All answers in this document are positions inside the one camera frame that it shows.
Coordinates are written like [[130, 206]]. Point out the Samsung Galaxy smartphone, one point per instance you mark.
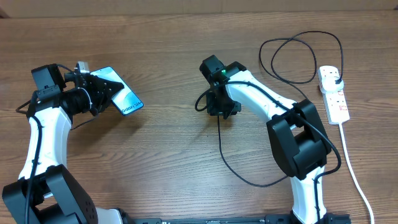
[[126, 101]]

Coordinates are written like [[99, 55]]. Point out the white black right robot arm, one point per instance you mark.
[[298, 139]]

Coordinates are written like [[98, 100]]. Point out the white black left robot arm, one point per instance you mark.
[[45, 191]]

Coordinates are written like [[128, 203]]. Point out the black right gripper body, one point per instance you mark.
[[224, 106]]

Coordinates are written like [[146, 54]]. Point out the white charger plug adapter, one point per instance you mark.
[[330, 85]]

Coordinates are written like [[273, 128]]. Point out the white power strip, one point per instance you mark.
[[335, 103]]

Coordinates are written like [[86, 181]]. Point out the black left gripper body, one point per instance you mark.
[[98, 100]]

